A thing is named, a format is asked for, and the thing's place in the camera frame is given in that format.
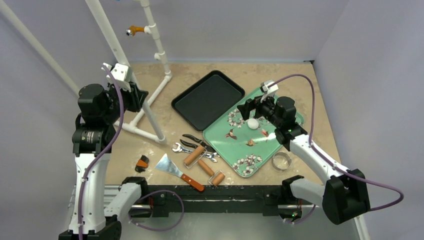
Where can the orange black small tool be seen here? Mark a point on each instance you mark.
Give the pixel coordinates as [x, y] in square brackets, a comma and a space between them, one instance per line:
[142, 164]

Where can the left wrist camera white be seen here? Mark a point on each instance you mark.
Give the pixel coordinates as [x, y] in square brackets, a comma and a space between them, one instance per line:
[121, 74]

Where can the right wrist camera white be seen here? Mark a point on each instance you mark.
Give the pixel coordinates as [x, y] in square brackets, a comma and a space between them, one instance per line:
[269, 89]

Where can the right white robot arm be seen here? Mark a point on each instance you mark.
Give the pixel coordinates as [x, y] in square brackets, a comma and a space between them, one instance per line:
[343, 194]

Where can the wooden dough roller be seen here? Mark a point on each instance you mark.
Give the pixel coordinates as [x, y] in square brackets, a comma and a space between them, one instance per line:
[195, 158]

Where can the orange faucet tap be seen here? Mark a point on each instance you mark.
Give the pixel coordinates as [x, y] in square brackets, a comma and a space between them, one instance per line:
[133, 30]

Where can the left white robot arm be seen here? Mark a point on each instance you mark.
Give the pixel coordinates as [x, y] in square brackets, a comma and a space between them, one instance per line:
[92, 142]

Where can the white dough ball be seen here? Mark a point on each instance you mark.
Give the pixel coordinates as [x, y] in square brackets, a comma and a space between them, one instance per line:
[252, 123]

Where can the green floral tray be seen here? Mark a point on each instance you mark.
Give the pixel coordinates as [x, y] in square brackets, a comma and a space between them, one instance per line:
[244, 149]

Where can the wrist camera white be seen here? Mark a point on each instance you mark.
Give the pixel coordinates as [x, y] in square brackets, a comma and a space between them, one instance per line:
[269, 89]
[121, 74]

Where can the black handled pliers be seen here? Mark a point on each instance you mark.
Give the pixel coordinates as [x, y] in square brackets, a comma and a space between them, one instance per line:
[195, 142]

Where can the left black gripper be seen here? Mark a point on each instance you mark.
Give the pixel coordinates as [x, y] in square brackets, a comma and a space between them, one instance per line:
[135, 96]

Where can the silver open-end wrench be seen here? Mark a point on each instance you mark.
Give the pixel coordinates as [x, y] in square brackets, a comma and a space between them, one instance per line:
[178, 148]

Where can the metal scraper wooden handle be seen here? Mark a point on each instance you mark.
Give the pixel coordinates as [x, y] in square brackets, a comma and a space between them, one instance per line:
[165, 164]

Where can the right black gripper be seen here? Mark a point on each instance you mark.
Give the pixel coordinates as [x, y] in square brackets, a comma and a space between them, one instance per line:
[256, 106]

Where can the black plastic tray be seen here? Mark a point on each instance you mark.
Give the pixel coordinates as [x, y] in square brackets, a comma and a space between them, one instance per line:
[207, 99]

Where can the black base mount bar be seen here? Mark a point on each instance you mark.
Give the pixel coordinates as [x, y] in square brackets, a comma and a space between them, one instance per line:
[267, 200]

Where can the aluminium rail frame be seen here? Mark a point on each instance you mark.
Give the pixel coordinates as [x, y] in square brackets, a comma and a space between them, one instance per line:
[115, 201]

